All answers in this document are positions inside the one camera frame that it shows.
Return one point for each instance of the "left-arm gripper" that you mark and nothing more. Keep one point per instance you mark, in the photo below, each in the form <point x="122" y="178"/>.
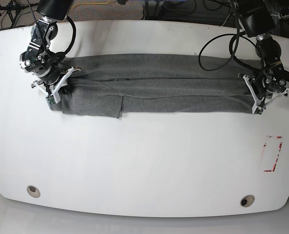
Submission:
<point x="264" y="90"/>

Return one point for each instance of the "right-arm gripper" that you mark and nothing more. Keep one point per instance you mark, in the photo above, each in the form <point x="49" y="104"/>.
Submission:
<point x="52" y="81"/>

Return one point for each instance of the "grey T-shirt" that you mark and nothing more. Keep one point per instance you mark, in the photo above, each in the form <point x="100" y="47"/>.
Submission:
<point x="110" y="85"/>

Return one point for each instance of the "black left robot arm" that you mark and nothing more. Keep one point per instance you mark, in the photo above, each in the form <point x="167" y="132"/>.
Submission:
<point x="257" y="22"/>

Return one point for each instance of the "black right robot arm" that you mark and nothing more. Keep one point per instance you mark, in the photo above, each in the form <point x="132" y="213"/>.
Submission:
<point x="38" y="60"/>

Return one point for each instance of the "red tape rectangle marking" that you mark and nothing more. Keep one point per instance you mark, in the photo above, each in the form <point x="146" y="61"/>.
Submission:
<point x="271" y="152"/>

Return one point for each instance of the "black tripod stand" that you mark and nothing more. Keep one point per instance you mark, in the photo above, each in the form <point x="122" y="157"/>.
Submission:
<point x="13" y="10"/>

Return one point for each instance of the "right table cable grommet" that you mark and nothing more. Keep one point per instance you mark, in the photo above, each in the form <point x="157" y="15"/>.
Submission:
<point x="247" y="201"/>

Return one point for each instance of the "table cable grommet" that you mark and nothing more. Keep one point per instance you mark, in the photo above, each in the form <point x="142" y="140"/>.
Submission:
<point x="33" y="191"/>
<point x="247" y="201"/>

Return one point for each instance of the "left table cable grommet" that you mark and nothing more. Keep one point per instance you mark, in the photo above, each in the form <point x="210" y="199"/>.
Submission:
<point x="33" y="191"/>

